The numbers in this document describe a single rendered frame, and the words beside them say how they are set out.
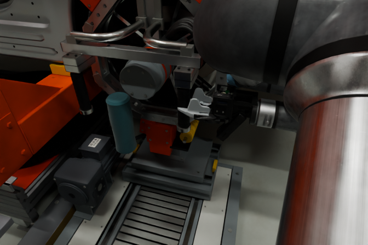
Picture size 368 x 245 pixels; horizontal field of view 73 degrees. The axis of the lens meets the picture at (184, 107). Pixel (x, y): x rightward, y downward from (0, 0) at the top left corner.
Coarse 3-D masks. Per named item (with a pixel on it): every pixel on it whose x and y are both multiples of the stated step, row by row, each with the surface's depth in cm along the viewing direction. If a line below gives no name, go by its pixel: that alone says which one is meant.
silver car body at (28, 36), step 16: (0, 0) 111; (16, 0) 106; (32, 0) 104; (48, 0) 102; (64, 0) 97; (0, 16) 113; (16, 16) 111; (32, 16) 109; (48, 16) 106; (64, 16) 101; (0, 32) 115; (16, 32) 112; (32, 32) 110; (48, 32) 108; (64, 32) 106; (0, 48) 121; (16, 48) 119; (32, 48) 116; (48, 48) 113
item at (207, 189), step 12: (216, 144) 155; (132, 156) 147; (216, 156) 147; (132, 168) 141; (216, 168) 143; (132, 180) 139; (144, 180) 136; (156, 180) 133; (168, 180) 135; (180, 180) 135; (204, 180) 132; (180, 192) 134; (192, 192) 131; (204, 192) 128
